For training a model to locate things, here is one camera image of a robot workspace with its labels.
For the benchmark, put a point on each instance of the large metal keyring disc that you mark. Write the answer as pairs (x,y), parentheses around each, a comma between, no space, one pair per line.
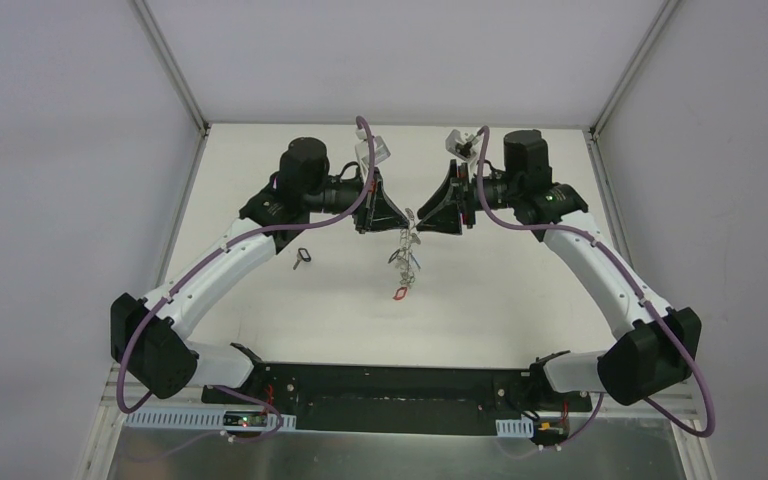
(403,259)

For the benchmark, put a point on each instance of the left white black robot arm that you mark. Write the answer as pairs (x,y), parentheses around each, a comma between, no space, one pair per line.
(150,334)

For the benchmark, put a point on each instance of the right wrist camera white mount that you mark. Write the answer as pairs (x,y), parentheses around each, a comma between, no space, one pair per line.
(465,147)

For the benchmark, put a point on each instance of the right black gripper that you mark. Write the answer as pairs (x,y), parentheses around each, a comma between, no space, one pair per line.
(461,198)

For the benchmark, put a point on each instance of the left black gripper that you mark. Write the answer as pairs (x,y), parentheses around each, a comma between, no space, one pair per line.
(368,201)

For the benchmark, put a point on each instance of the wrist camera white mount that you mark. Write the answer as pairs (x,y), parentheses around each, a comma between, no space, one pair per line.
(370,152)
(465,147)

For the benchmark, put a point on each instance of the red key tag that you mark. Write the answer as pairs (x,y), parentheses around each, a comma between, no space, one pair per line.
(401,293)

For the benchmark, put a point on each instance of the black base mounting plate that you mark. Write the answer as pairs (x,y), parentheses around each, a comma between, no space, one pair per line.
(406,400)

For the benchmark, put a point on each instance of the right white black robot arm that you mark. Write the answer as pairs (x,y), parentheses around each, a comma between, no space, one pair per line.
(654,342)

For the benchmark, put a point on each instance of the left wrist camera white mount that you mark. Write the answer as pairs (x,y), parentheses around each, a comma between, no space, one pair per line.
(370,152)

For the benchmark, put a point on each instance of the key with black tag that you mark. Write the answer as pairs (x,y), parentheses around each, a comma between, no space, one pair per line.
(302,256)

